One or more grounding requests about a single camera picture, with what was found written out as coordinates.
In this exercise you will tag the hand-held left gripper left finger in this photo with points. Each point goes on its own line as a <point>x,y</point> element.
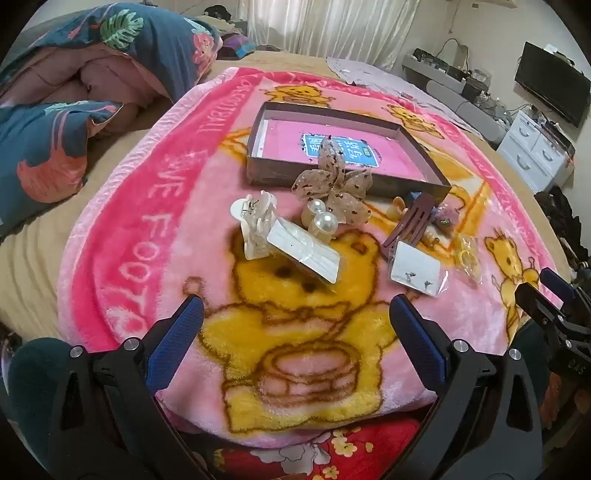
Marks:
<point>178,332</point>

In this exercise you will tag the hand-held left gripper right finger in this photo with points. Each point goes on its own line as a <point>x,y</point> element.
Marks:
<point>415,332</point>

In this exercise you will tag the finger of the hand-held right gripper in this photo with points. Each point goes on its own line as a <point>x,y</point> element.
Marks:
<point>540,302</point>
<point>556,279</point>

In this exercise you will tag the white stud earring card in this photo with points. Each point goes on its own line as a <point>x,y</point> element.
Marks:
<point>415,265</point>

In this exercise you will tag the yellow item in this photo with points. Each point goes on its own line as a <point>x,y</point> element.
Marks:
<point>468,256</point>

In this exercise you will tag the maroon hair clip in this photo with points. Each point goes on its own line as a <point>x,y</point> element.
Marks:
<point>408,221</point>

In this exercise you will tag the white lined earring card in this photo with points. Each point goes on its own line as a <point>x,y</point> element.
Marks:
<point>300,249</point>

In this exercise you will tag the sheer dotted bow hair clip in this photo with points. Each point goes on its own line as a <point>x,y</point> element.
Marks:
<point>323,182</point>

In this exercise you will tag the shallow cardboard box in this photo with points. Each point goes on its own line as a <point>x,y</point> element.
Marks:
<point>277,173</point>

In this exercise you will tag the dark clothes pile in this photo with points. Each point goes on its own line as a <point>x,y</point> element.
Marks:
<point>563,217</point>

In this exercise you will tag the pink bear printed blanket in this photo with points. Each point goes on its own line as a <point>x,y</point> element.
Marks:
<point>152,230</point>

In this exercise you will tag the white claw hair clip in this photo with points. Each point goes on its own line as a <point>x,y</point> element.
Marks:
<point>254,230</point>

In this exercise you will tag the white drawer cabinet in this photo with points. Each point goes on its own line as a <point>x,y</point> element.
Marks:
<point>531,147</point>

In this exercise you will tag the small blue item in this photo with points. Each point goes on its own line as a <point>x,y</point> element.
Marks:
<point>415,196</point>

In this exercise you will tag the teal cloth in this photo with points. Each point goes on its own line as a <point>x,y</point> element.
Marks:
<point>32,392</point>

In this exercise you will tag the red floral cloth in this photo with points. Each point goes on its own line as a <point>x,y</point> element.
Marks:
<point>300,457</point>

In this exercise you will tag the black television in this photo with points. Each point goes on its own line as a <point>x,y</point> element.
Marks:
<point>549,78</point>

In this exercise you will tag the blue floral quilt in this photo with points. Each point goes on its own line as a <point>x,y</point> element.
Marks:
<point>55,152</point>

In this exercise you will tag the lilac sheet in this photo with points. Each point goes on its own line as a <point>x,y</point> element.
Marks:
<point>369,74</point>

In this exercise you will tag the purple striped cloth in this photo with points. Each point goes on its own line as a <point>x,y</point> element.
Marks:
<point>240,46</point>

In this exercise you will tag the white curtain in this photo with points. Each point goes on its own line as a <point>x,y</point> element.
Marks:
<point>341,27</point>

